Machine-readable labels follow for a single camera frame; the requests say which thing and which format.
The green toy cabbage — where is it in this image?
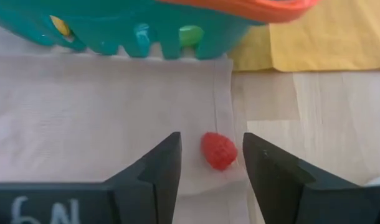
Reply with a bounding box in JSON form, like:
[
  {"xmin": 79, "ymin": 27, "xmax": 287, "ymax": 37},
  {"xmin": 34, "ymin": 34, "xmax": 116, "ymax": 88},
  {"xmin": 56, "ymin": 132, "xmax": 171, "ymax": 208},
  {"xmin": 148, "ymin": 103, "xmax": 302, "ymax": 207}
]
[{"xmin": 179, "ymin": 25, "xmax": 205, "ymax": 48}]

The red toy raspberry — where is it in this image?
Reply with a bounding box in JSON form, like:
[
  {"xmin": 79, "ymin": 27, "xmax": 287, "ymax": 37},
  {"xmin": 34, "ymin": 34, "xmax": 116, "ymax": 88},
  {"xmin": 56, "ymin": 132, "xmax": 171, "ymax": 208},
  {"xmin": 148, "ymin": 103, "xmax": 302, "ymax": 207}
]
[{"xmin": 200, "ymin": 131, "xmax": 239, "ymax": 172}]

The yellow cloth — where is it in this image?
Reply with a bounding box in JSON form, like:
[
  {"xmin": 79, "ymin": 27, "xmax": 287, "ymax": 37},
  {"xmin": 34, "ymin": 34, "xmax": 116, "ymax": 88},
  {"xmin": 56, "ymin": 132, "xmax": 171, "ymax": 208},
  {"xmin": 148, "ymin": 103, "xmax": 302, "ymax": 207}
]
[{"xmin": 229, "ymin": 0, "xmax": 380, "ymax": 73}]

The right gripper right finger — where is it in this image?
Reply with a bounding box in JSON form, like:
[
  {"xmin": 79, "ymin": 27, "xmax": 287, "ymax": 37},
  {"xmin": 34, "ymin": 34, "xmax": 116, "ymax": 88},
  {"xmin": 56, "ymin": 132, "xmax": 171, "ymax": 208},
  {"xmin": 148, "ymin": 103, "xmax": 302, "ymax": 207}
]
[{"xmin": 242, "ymin": 132, "xmax": 380, "ymax": 224}]

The teal basket with orange handles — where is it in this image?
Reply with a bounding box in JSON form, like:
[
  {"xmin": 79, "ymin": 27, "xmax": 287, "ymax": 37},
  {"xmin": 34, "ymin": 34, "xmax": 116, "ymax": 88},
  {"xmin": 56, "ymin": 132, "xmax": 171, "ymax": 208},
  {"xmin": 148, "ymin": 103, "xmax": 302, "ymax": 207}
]
[{"xmin": 0, "ymin": 0, "xmax": 321, "ymax": 60}]

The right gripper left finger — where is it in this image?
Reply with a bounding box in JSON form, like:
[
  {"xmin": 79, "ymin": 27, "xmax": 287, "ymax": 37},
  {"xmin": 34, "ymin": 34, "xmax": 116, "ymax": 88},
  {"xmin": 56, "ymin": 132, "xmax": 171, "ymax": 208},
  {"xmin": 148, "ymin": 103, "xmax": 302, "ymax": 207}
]
[{"xmin": 0, "ymin": 131, "xmax": 183, "ymax": 224}]

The pale pink cloth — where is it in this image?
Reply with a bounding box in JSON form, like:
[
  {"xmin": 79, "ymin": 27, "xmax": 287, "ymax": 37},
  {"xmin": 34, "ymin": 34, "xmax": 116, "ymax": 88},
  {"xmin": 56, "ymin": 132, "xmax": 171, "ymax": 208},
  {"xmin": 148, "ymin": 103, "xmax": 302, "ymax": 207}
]
[{"xmin": 0, "ymin": 21, "xmax": 250, "ymax": 224}]

